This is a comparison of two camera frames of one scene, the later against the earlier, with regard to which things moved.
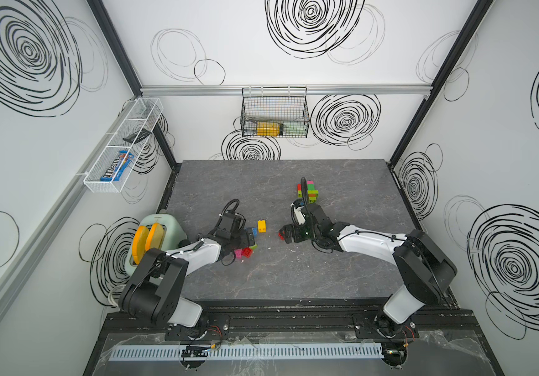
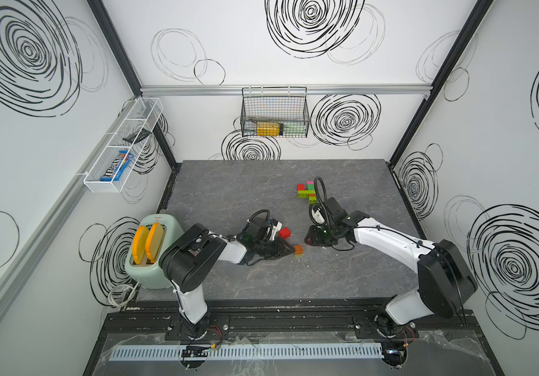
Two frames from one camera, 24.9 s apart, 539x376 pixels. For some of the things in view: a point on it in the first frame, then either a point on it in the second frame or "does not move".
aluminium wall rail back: [286, 89] does not move
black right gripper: [295, 227] to [313, 237]
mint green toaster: [174, 235] does not move
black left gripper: [245, 242] to [278, 250]
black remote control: [138, 135] does not move
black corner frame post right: [470, 30] does not move
